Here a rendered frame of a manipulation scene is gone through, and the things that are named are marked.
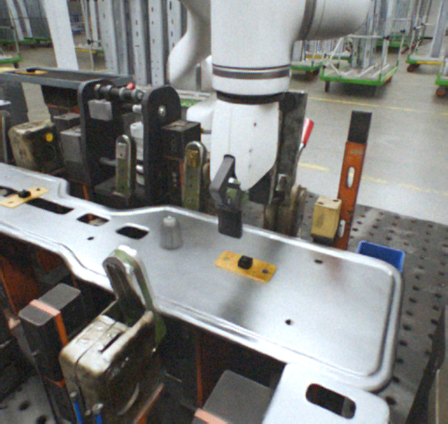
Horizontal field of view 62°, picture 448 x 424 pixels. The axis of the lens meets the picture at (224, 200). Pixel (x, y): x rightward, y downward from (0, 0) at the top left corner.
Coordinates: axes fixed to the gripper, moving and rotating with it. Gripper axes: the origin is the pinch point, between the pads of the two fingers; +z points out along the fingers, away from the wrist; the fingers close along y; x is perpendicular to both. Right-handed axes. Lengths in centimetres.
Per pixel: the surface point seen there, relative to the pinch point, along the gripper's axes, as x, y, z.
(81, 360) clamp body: -4.8, 24.6, 4.1
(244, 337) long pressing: 5.4, 11.6, 8.9
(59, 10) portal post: -341, -271, -13
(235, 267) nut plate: -0.6, 1.5, 8.5
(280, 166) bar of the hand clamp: -0.5, -14.3, -0.8
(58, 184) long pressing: -45.6, -6.7, 9.3
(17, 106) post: -92, -33, 5
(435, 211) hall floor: 46, -240, 112
